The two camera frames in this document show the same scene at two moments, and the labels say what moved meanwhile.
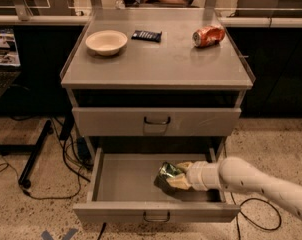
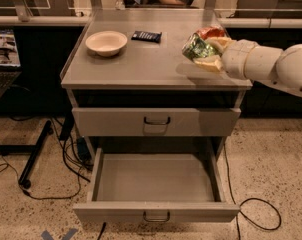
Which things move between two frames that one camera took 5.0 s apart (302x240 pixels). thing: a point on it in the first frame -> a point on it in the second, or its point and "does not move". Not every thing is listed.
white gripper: x=196 y=176 -> x=235 y=59
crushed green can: x=166 y=171 -> x=195 y=47
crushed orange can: x=208 y=36 does not move
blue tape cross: x=72 y=231 does not move
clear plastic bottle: x=119 y=0 does not move
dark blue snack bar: x=153 y=36 does not move
